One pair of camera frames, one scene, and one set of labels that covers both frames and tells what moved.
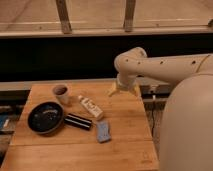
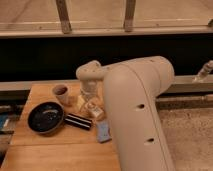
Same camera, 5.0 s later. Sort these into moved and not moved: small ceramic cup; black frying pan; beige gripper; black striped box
Moved: beige gripper
Not moved: small ceramic cup; black frying pan; black striped box
